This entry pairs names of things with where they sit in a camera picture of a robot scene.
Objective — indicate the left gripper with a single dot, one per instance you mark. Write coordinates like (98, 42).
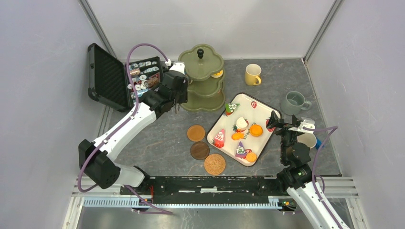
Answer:
(184, 98)

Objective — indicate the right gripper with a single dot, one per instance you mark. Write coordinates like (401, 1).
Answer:
(285, 128)

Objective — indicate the metal serving tongs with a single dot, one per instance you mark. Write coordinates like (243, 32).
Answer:
(177, 108)

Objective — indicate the yellow glazed donut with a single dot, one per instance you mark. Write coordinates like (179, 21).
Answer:
(218, 74)

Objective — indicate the green triangular cake slice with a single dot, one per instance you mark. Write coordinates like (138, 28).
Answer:
(230, 108)

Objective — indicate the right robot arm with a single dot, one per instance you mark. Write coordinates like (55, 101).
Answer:
(297, 178)

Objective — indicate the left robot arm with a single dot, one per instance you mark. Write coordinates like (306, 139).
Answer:
(97, 158)

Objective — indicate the grey-green ceramic mug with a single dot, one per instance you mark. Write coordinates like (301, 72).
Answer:
(294, 102)

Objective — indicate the orange macaron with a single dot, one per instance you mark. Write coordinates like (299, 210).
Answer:
(256, 130)

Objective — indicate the green three-tier dessert stand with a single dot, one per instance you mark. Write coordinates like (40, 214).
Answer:
(204, 92)

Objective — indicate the blue small object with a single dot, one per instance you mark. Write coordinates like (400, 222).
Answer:
(319, 144)

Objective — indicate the white roll cake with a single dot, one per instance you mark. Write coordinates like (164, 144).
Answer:
(241, 124)

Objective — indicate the strawberry print serving tray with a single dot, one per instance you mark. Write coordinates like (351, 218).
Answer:
(255, 112)

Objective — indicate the round orange biscuit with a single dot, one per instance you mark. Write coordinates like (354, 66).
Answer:
(251, 157)

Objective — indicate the light brown round coaster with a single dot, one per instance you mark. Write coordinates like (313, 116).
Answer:
(196, 133)

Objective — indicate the small orange pastry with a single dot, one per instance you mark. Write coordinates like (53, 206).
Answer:
(237, 136)

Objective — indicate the purple cake slice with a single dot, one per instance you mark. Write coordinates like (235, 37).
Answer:
(240, 151)

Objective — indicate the yellow ceramic mug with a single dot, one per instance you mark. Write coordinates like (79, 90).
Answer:
(252, 74)

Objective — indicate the black poker chip case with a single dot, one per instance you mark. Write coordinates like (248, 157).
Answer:
(108, 79)

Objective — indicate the dark brown round coaster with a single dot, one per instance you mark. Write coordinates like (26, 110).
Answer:
(199, 150)

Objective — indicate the red strawberry cake slice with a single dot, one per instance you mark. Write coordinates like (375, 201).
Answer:
(219, 139)

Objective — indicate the woven rattan round coaster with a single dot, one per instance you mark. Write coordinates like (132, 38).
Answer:
(215, 164)

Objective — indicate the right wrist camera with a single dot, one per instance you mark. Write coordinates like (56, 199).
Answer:
(307, 126)

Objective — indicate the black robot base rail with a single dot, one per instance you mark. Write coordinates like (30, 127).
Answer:
(211, 190)

